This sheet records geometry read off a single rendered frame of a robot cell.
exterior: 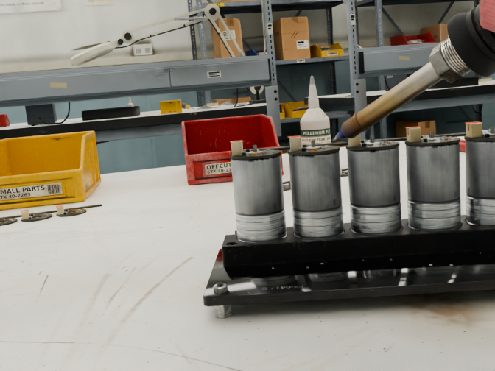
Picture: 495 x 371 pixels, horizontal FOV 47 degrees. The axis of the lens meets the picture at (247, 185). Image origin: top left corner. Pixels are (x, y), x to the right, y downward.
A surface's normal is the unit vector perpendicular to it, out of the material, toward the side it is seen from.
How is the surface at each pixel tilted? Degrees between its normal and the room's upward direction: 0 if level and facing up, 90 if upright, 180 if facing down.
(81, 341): 0
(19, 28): 90
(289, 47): 89
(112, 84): 90
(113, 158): 90
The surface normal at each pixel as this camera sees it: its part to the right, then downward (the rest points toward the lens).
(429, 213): -0.43, 0.19
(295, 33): 0.13, 0.09
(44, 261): -0.08, -0.98
